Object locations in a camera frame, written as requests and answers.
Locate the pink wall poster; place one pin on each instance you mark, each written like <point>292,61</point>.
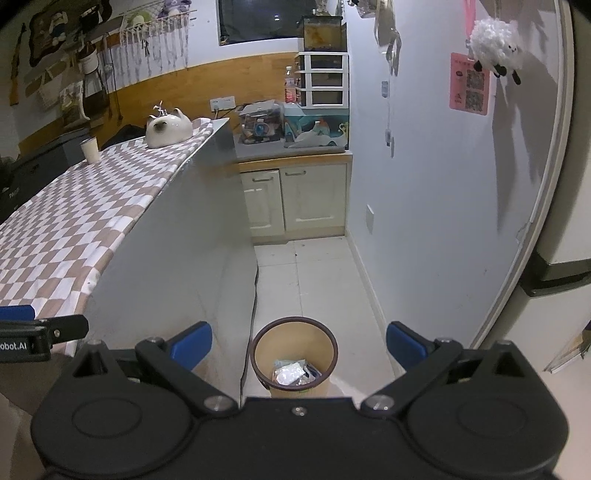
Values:
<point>469,88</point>

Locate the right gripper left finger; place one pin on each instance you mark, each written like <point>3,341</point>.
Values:
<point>168,364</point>

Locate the glass fish tank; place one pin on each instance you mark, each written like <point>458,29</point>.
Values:
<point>323,33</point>

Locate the white cup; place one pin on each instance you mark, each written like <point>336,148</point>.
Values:
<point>90,150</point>

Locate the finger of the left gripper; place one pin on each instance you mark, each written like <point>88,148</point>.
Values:
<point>65,328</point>
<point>17,313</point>

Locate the white wall socket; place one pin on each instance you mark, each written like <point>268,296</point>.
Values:
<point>222,103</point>

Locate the white drawer organizer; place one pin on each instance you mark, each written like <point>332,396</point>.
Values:
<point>322,79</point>

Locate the white fluffy sheep toy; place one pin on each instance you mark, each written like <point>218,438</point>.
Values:
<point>496,46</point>

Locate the dark window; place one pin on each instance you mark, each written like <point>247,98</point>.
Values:
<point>257,20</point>

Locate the brown trash bin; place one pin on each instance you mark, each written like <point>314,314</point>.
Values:
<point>293,357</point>

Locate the clear box with toys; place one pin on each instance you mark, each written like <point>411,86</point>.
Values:
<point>261,122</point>

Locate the cream cabinet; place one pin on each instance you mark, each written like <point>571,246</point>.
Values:
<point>296,197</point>

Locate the dark shaped wall rug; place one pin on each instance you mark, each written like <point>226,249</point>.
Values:
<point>50,28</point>

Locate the white ceramic cat figurine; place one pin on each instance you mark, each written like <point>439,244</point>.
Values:
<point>168,129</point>

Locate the dark grey storage bin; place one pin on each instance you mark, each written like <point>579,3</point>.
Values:
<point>25,177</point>

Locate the colourful illustrated box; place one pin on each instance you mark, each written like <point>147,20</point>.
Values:
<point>315,127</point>

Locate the macrame wall hanging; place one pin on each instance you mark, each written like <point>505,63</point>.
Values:
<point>148,39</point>

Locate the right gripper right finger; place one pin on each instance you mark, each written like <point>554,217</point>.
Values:
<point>426,363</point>

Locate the pink labelled bottle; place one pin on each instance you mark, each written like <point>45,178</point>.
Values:
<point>290,90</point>

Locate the checkered brown white tablecloth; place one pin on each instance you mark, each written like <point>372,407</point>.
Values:
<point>111,241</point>

